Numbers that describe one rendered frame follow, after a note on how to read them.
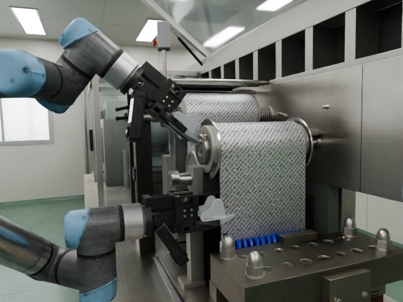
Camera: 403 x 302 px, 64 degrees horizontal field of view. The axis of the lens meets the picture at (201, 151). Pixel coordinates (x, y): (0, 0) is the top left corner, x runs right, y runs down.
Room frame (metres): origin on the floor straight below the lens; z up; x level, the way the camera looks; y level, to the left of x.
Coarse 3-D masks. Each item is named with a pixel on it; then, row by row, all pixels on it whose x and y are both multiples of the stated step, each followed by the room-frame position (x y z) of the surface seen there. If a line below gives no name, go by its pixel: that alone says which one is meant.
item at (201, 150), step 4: (200, 136) 0.77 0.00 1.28; (204, 136) 0.77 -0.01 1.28; (204, 140) 0.75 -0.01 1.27; (208, 140) 0.76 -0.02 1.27; (200, 144) 0.79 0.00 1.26; (204, 144) 0.75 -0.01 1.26; (208, 144) 0.75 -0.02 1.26; (196, 148) 0.81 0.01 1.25; (200, 148) 0.78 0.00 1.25; (204, 148) 0.75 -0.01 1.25; (208, 148) 0.75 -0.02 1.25; (196, 152) 0.81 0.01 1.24; (200, 152) 0.78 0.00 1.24; (204, 152) 0.75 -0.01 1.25; (208, 152) 0.75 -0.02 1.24; (196, 156) 0.81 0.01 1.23; (200, 156) 0.78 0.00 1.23; (204, 156) 0.75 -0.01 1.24; (208, 156) 0.75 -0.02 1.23; (200, 160) 0.78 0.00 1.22; (204, 160) 0.76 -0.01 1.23; (208, 160) 0.76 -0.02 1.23; (200, 164) 0.79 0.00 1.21
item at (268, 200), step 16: (224, 176) 0.74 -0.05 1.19; (240, 176) 0.75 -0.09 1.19; (256, 176) 0.76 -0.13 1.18; (272, 176) 0.78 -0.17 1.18; (288, 176) 0.80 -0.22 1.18; (304, 176) 0.81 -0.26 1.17; (224, 192) 0.74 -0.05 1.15; (240, 192) 0.75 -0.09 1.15; (256, 192) 0.76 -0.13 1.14; (272, 192) 0.78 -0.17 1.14; (288, 192) 0.80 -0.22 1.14; (304, 192) 0.81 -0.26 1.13; (224, 208) 0.73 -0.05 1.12; (240, 208) 0.75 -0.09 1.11; (256, 208) 0.76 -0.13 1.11; (272, 208) 0.78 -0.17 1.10; (288, 208) 0.80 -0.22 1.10; (304, 208) 0.81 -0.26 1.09; (224, 224) 0.73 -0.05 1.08; (240, 224) 0.75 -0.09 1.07; (256, 224) 0.76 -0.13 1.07; (272, 224) 0.78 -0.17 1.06; (288, 224) 0.80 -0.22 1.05; (304, 224) 0.81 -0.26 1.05; (240, 240) 0.75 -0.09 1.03
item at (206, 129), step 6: (204, 126) 0.78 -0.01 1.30; (204, 132) 0.78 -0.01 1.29; (210, 132) 0.75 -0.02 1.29; (210, 138) 0.74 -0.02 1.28; (210, 144) 0.74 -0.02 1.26; (306, 144) 0.82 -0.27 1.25; (210, 150) 0.75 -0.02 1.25; (210, 156) 0.75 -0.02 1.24; (210, 162) 0.75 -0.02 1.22; (204, 168) 0.79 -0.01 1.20; (210, 168) 0.75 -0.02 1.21
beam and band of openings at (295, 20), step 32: (320, 0) 0.89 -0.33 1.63; (352, 0) 0.79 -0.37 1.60; (384, 0) 0.74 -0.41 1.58; (256, 32) 1.21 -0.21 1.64; (288, 32) 1.03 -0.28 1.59; (320, 32) 0.94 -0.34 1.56; (352, 32) 0.79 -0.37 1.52; (384, 32) 0.79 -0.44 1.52; (224, 64) 1.49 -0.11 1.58; (256, 64) 1.22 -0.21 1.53; (288, 64) 1.08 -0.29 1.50; (320, 64) 0.94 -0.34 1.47; (352, 64) 0.79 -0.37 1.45
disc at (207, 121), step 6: (204, 120) 0.80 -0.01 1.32; (210, 120) 0.77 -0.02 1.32; (210, 126) 0.77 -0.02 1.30; (216, 132) 0.73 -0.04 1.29; (216, 138) 0.73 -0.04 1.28; (216, 144) 0.73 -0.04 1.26; (216, 150) 0.73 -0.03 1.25; (216, 156) 0.73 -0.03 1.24; (216, 162) 0.74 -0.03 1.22; (216, 168) 0.74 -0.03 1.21; (204, 174) 0.81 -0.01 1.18; (210, 174) 0.77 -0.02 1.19; (216, 174) 0.75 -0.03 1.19
